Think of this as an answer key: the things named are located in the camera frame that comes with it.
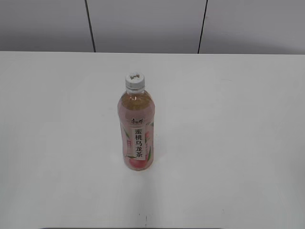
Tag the peach oolong tea bottle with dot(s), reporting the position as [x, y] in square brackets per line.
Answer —
[136, 112]

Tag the white bottle cap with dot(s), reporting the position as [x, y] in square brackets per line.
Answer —
[135, 81]

